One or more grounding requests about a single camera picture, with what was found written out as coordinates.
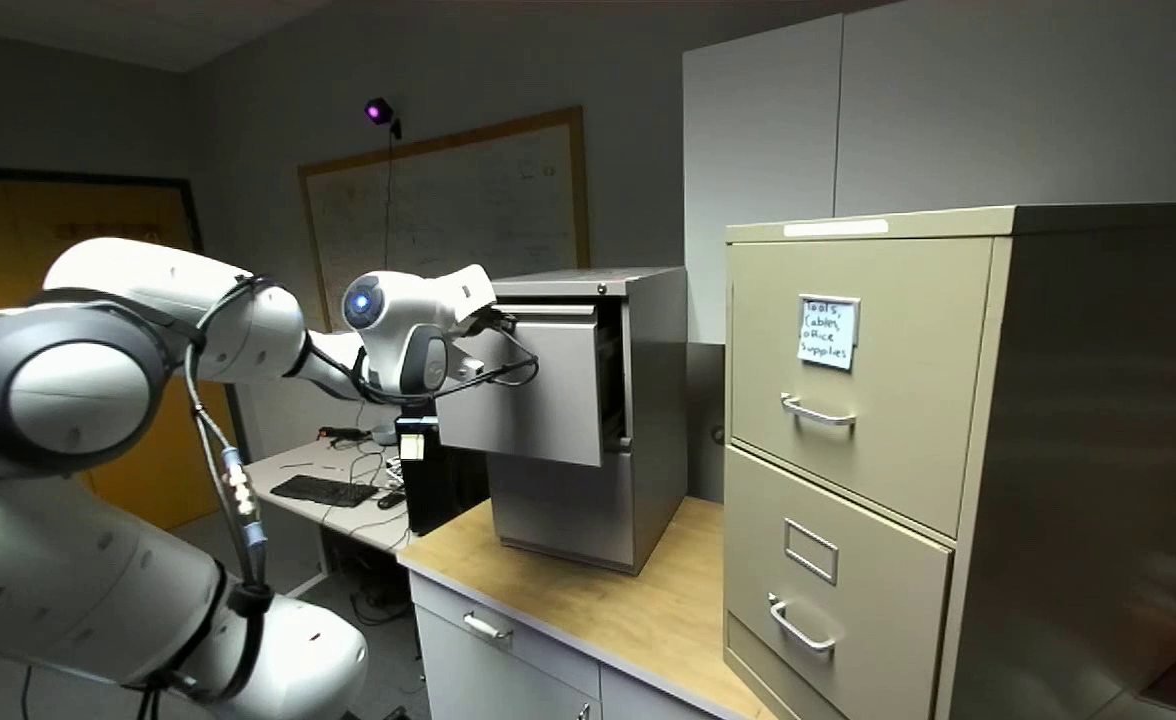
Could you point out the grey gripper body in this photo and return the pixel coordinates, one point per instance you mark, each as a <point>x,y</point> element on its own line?
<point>468,350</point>

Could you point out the grey metal cabinet drawer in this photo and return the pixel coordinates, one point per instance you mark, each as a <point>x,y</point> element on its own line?
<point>542,400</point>

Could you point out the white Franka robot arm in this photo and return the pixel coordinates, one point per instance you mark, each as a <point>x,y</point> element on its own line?
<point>71,573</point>

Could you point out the beige drawer with paper label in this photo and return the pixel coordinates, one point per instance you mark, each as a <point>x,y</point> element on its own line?
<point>910,455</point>

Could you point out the beige drawer with empty holder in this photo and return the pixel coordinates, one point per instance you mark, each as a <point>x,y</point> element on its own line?
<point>880,625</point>

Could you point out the black computer tower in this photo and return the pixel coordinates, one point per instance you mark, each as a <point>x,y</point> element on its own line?
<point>451,487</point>

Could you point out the wood framed whiteboard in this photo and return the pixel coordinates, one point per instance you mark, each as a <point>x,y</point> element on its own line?
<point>481,200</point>

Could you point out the small black desk device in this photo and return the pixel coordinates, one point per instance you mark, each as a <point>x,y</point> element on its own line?
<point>342,432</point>

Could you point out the black computer mouse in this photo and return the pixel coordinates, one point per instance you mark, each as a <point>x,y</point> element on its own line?
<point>391,498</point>

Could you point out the grey metal filing cabinet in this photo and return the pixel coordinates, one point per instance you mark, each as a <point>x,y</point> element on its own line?
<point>660,400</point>

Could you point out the black keyboard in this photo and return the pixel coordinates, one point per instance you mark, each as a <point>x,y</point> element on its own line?
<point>324,489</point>

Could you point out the grey office desk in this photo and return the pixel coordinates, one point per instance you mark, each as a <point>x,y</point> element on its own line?
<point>333,523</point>

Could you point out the wooden top white cabinet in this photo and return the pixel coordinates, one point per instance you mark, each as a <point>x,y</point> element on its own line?
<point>653,601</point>

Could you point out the white handwritten paper label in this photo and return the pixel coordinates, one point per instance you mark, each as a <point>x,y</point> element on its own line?
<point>831,334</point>

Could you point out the beige metal filing cabinet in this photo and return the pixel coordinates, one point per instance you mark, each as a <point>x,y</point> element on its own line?
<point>1095,455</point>

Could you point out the wall camera with purple light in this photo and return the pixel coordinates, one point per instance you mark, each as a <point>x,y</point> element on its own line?
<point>378,114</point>

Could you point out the metal label holder frame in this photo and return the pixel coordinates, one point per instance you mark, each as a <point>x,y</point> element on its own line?
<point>810,550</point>

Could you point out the yellow board with black frame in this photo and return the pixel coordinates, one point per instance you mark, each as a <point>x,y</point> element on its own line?
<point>31,227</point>

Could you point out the white wall cabinet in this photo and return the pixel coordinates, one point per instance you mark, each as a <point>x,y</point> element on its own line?
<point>960,107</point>

